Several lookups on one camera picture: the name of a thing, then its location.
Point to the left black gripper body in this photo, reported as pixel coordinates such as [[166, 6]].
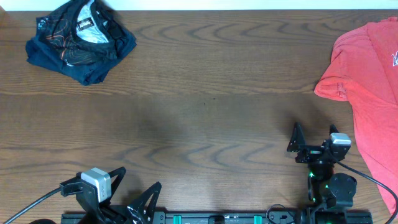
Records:
[[104, 214]]

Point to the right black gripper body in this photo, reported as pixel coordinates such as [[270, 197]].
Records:
[[310, 154]]

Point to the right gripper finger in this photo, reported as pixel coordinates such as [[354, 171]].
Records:
[[297, 140], [333, 129]]

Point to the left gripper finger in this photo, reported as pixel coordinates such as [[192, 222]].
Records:
[[118, 175], [142, 209]]

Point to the black patterned jersey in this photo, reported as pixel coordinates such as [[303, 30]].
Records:
[[83, 32]]

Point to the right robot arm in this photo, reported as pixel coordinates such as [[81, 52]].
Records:
[[330, 193]]

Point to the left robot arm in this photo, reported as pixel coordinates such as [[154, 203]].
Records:
[[94, 190]]

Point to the red t-shirt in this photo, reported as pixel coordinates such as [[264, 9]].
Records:
[[363, 71]]

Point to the folded dark blue garment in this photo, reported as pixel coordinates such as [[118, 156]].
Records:
[[42, 55]]

